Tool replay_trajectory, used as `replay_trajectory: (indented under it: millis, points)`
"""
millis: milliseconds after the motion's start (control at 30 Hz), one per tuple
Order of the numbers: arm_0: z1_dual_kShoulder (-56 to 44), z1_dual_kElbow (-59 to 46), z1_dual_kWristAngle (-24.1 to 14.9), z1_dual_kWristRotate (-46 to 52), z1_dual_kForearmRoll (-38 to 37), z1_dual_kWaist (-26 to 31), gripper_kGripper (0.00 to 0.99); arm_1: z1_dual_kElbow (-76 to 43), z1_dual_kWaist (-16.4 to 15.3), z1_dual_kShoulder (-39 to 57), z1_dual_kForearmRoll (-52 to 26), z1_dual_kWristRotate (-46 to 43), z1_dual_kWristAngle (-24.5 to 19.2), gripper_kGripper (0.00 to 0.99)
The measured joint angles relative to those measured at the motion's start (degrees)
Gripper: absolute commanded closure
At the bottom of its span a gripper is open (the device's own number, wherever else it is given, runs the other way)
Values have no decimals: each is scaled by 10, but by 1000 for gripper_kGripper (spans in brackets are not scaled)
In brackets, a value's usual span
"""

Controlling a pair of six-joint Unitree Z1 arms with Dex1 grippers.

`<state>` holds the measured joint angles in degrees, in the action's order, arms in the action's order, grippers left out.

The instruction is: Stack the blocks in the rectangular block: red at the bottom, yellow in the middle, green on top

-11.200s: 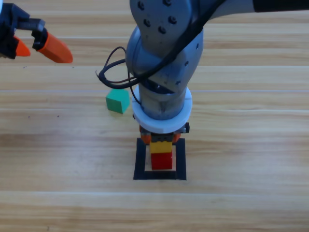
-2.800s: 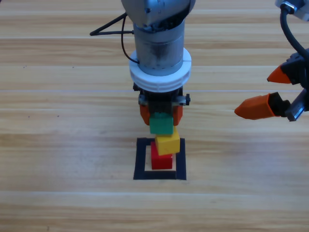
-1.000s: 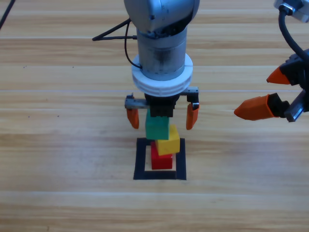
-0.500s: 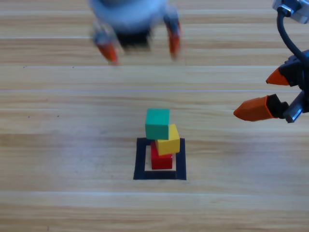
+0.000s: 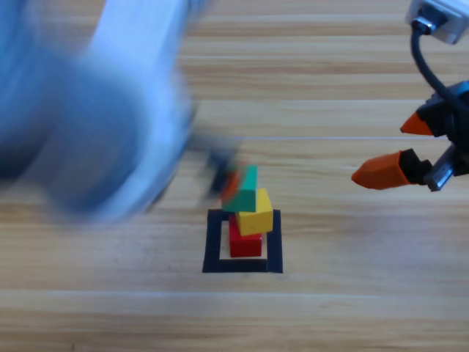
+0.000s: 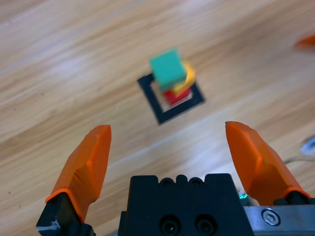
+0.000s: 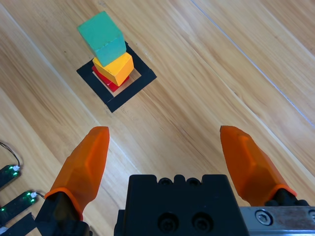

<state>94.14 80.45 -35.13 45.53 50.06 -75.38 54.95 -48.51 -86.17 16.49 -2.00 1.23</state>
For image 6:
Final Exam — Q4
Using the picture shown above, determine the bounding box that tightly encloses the yellow wooden block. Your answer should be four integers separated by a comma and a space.
171, 61, 197, 97

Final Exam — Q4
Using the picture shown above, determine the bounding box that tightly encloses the black tape square outline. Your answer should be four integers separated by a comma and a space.
137, 73, 206, 126

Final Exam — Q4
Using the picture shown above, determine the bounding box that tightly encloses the usb dongle with green lights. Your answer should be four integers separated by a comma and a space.
238, 193, 254, 206

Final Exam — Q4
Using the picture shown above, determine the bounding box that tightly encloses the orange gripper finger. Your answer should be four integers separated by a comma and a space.
225, 121, 315, 207
36, 124, 113, 236
293, 33, 315, 53

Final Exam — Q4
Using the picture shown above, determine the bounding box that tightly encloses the green wooden block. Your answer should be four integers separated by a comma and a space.
149, 47, 187, 93

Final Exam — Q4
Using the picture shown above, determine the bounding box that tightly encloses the red wooden block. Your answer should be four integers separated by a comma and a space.
162, 88, 192, 106

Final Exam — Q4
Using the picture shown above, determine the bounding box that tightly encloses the thin white-tipped black cable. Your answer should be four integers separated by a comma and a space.
284, 157, 315, 165

